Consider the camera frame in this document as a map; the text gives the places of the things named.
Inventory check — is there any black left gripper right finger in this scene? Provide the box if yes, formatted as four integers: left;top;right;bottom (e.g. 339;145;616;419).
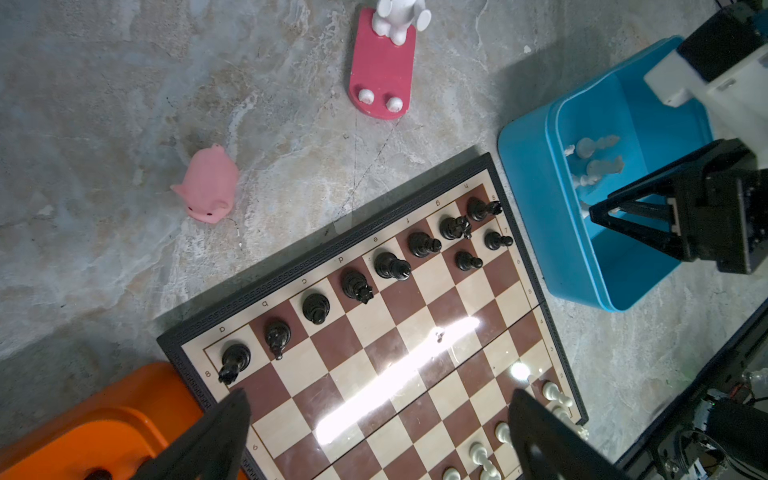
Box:
508;390;627;479

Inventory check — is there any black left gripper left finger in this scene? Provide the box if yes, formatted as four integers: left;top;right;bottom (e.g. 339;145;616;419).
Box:
134;389;251;479

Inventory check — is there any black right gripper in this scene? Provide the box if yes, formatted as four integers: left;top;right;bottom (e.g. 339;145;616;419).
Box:
589;139;767;275

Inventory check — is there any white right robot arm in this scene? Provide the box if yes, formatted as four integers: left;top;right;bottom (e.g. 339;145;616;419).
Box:
589;1;767;275

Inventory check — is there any white chess pawn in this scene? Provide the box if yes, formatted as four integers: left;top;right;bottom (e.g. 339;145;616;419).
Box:
571;156;625;188

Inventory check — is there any folding chess board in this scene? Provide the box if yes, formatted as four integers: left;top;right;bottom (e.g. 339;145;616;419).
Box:
158;154;588;479

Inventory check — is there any blue plastic tray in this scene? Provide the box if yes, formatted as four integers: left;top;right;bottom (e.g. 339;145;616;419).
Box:
497;36;713;312

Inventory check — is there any orange plastic tray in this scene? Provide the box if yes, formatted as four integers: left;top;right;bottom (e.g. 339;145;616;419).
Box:
1;362;207;479

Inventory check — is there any pink pig toy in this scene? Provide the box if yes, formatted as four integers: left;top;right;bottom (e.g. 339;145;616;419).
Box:
171;144;239;224

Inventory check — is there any white bunny phone stand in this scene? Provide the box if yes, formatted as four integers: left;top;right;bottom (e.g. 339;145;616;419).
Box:
348;0;432;120

